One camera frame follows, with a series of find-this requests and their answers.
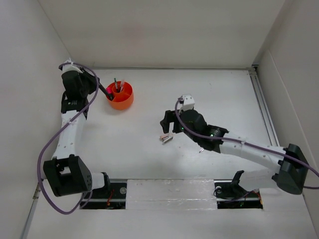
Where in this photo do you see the green clear refill pen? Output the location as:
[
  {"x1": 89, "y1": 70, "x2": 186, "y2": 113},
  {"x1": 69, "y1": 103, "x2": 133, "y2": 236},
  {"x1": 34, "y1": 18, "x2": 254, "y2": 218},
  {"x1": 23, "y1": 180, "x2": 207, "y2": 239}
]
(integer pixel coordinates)
[{"x1": 114, "y1": 78, "x2": 119, "y2": 93}]

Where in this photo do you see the pink thin pen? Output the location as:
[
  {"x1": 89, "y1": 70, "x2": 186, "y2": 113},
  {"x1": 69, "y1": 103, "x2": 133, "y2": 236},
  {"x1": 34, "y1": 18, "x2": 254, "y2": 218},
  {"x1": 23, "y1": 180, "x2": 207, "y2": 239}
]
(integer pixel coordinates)
[{"x1": 120, "y1": 79, "x2": 125, "y2": 92}]

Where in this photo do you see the blue cap black highlighter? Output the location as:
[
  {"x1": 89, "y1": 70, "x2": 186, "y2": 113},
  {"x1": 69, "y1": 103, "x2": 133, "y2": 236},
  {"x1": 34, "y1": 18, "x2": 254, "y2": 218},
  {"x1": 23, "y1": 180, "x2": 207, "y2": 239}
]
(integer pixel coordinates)
[{"x1": 99, "y1": 83, "x2": 114, "y2": 101}]

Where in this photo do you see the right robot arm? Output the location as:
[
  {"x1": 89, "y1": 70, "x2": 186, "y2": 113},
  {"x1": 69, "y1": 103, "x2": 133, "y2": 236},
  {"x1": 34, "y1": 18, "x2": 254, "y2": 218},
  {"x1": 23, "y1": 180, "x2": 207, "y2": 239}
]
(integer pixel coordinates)
[{"x1": 160, "y1": 110, "x2": 308, "y2": 196}]

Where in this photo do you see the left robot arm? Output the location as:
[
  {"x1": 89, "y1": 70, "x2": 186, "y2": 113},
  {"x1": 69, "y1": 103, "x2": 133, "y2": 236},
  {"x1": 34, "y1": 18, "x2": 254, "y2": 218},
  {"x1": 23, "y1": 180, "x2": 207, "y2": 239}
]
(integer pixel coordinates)
[{"x1": 43, "y1": 65, "x2": 111, "y2": 198}]

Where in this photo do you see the orange round organizer container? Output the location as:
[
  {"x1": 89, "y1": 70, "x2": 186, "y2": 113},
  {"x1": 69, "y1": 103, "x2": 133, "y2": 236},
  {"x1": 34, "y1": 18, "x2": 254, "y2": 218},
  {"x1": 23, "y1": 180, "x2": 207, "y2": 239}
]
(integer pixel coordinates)
[{"x1": 107, "y1": 81, "x2": 134, "y2": 111}]

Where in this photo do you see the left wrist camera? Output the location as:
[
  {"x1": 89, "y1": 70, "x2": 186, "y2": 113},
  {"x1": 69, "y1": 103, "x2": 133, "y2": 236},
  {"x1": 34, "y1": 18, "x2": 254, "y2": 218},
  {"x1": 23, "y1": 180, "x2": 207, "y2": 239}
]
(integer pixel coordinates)
[{"x1": 58, "y1": 59, "x2": 83, "y2": 74}]

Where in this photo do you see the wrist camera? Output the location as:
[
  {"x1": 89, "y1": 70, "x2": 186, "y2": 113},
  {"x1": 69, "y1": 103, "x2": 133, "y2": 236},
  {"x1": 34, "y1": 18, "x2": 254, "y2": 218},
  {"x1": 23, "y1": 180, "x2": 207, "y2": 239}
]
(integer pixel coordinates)
[
  {"x1": 58, "y1": 59, "x2": 83, "y2": 74},
  {"x1": 178, "y1": 94, "x2": 195, "y2": 111}
]

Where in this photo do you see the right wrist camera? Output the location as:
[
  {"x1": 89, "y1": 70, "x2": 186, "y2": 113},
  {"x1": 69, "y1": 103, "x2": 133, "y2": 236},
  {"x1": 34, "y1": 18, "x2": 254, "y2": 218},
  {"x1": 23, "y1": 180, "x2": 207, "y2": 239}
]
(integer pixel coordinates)
[{"x1": 178, "y1": 94, "x2": 195, "y2": 111}]

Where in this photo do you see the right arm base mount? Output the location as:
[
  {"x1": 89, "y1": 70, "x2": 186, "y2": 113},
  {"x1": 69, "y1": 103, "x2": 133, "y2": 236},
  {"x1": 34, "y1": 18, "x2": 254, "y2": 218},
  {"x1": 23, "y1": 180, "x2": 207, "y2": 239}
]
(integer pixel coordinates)
[{"x1": 213, "y1": 170, "x2": 263, "y2": 209}]

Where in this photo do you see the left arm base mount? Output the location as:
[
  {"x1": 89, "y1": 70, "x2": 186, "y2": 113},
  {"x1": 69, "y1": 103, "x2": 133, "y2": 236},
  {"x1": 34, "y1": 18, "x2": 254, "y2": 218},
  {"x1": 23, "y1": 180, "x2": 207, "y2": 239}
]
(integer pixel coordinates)
[{"x1": 80, "y1": 179, "x2": 127, "y2": 210}]

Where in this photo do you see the aluminium rail right edge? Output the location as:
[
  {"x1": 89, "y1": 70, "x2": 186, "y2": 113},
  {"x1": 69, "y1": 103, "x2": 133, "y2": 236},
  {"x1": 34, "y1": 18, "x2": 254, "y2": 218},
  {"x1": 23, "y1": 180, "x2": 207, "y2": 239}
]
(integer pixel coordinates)
[{"x1": 248, "y1": 65, "x2": 279, "y2": 146}]

